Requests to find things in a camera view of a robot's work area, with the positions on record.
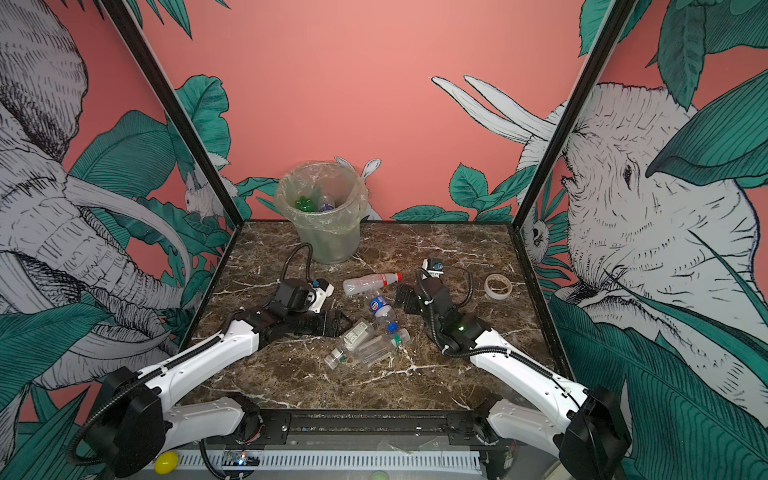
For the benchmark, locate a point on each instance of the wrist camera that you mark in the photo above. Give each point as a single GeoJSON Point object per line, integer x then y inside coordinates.
{"type": "Point", "coordinates": [299, 296]}
{"type": "Point", "coordinates": [433, 267]}

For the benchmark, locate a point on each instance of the clear bottle green cap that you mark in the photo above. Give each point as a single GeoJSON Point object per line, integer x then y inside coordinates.
{"type": "Point", "coordinates": [382, 347]}

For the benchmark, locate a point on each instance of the small circuit board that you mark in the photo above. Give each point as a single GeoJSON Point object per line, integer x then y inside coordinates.
{"type": "Point", "coordinates": [240, 460]}

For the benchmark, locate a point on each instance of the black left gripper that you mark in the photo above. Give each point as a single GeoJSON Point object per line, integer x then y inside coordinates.
{"type": "Point", "coordinates": [335, 330]}

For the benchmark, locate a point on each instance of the black corner post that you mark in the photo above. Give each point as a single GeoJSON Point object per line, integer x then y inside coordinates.
{"type": "Point", "coordinates": [128, 28]}
{"type": "Point", "coordinates": [608, 36]}

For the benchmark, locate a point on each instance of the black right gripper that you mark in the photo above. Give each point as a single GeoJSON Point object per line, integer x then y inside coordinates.
{"type": "Point", "coordinates": [416, 297]}

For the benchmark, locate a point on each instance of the yellow ball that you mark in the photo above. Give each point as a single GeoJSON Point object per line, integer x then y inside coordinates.
{"type": "Point", "coordinates": [166, 463]}

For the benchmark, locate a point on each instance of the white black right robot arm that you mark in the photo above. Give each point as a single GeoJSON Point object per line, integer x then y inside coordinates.
{"type": "Point", "coordinates": [583, 427]}

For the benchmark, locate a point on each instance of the clear plastic bin liner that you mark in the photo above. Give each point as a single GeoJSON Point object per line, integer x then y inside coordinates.
{"type": "Point", "coordinates": [342, 182]}

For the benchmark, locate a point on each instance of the black left corner post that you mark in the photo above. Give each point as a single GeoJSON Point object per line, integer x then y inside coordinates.
{"type": "Point", "coordinates": [128, 28]}

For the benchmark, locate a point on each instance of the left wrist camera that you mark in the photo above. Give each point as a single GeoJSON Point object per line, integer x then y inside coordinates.
{"type": "Point", "coordinates": [299, 296]}

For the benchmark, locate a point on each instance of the green bottle yellow cap front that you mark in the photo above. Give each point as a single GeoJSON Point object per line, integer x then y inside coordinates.
{"type": "Point", "coordinates": [307, 203]}

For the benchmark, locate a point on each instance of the white slotted cable duct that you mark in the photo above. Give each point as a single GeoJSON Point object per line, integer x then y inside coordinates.
{"type": "Point", "coordinates": [465, 462]}

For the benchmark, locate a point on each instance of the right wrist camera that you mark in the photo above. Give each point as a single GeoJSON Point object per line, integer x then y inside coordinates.
{"type": "Point", "coordinates": [433, 267]}

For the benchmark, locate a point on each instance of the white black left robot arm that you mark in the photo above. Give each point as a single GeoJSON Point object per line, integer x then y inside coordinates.
{"type": "Point", "coordinates": [137, 415]}

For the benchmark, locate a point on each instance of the clear bottle red cap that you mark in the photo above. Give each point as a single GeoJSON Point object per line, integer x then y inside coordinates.
{"type": "Point", "coordinates": [370, 282]}

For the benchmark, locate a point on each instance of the roll of clear tape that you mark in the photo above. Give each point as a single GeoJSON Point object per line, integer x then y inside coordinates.
{"type": "Point", "coordinates": [498, 287]}

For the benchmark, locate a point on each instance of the black front rail frame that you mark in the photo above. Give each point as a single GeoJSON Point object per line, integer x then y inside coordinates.
{"type": "Point", "coordinates": [461, 427]}

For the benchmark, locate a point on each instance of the clear bottle blue label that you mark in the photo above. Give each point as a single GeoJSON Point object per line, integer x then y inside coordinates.
{"type": "Point", "coordinates": [325, 202]}

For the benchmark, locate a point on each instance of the black right corner post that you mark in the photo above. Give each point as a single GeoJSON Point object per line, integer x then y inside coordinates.
{"type": "Point", "coordinates": [608, 36]}

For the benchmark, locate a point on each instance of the clear bottle green white label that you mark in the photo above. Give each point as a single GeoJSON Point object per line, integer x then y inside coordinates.
{"type": "Point", "coordinates": [350, 341]}

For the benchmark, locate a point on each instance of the small bottle blue label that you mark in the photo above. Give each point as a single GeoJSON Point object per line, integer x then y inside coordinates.
{"type": "Point", "coordinates": [384, 314]}

